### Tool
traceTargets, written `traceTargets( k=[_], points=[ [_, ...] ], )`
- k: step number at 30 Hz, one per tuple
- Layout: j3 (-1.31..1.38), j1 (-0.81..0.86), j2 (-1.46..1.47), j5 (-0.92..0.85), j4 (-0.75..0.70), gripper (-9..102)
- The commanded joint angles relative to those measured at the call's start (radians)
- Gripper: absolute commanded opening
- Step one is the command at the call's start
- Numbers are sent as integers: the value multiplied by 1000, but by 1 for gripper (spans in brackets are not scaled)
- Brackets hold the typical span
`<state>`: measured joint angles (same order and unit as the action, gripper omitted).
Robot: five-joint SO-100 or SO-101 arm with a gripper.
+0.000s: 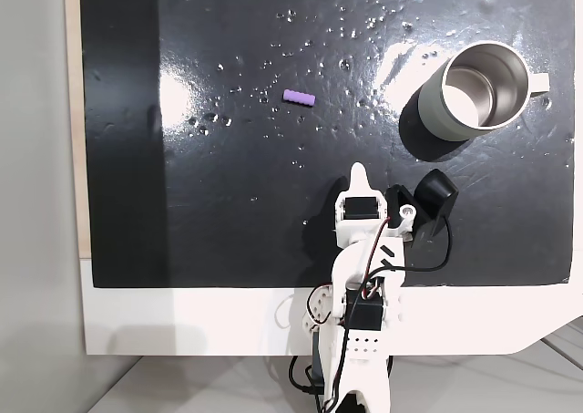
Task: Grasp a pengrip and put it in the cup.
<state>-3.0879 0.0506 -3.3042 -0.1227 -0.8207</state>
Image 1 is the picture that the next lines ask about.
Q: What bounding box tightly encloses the purple ribbed pen grip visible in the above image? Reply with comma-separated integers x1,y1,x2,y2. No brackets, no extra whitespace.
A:
282,88,316,108

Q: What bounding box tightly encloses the grey mug with steel interior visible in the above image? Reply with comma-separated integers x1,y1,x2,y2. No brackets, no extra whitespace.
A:
399,40,552,143

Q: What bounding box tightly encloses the black glossy table mat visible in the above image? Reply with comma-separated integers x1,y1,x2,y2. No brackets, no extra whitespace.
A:
78,0,576,290

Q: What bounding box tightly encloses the black table clamp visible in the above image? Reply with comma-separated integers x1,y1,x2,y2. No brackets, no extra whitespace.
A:
311,330,330,398

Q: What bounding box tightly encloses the light wooden board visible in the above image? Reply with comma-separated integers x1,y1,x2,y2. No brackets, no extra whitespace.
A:
63,0,95,262

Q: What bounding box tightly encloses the red white black servo cable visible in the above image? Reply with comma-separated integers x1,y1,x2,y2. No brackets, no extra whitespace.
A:
304,216,395,327

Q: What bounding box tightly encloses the black gripper camera with mount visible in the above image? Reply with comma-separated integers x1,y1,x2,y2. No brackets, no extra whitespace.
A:
386,168,459,250

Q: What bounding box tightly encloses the black camera cable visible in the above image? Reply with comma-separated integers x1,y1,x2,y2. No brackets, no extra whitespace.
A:
339,216,454,341

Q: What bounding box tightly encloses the black power cable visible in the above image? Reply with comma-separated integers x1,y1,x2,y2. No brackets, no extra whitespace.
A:
288,356,329,398

